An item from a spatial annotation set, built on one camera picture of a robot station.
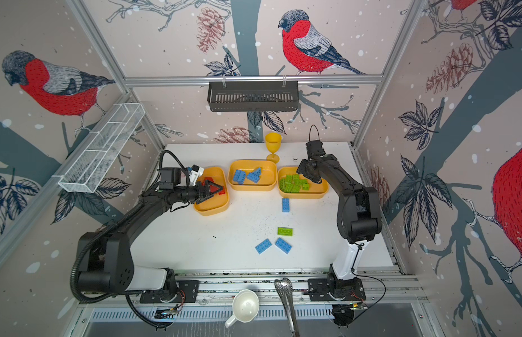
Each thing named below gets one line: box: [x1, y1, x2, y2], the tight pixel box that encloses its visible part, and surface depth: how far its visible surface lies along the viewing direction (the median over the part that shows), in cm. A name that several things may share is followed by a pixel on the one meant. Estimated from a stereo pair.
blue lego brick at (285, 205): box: [282, 197, 290, 213], surface depth 97 cm
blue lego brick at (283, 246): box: [275, 237, 293, 255], surface depth 85 cm
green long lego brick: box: [294, 179, 310, 191], surface depth 104 cm
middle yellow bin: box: [227, 160, 278, 192], surface depth 107 cm
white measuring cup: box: [224, 288, 261, 329], surface depth 71 cm
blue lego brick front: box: [253, 238, 273, 255], surface depth 85 cm
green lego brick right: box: [277, 226, 294, 237], surface depth 90 cm
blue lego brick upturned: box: [232, 169, 247, 185], surface depth 106 cm
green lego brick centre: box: [279, 177, 287, 191], surface depth 102 cm
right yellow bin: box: [277, 166, 330, 200], surface depth 103 cm
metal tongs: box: [274, 277, 300, 337], surface depth 70 cm
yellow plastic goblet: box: [265, 131, 283, 163], surface depth 109 cm
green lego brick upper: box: [284, 174, 294, 194], surface depth 103 cm
